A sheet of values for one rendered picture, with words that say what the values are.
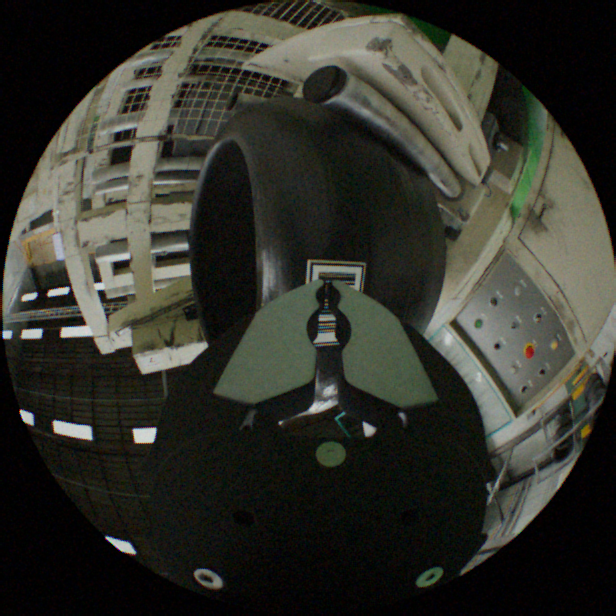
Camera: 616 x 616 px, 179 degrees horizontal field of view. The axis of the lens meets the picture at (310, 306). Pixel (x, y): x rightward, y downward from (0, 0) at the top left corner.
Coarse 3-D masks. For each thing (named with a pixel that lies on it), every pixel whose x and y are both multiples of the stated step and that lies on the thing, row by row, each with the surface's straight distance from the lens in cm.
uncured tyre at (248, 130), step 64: (256, 128) 25; (320, 128) 20; (256, 192) 20; (320, 192) 16; (384, 192) 18; (192, 256) 56; (256, 256) 19; (320, 256) 15; (384, 256) 17; (320, 384) 21
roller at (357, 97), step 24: (336, 72) 18; (312, 96) 18; (336, 96) 18; (360, 96) 19; (360, 120) 21; (384, 120) 21; (408, 120) 25; (408, 144) 25; (432, 168) 32; (456, 192) 44
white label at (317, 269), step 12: (312, 264) 14; (324, 264) 14; (336, 264) 14; (348, 264) 14; (360, 264) 15; (312, 276) 14; (324, 276) 14; (336, 276) 14; (348, 276) 15; (360, 276) 15; (360, 288) 15; (324, 312) 15; (324, 324) 15; (324, 336) 16
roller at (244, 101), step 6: (234, 96) 44; (240, 96) 44; (246, 96) 44; (252, 96) 45; (228, 102) 45; (234, 102) 43; (240, 102) 44; (246, 102) 44; (252, 102) 44; (258, 102) 45; (228, 108) 44; (234, 108) 44; (240, 108) 44; (246, 108) 44
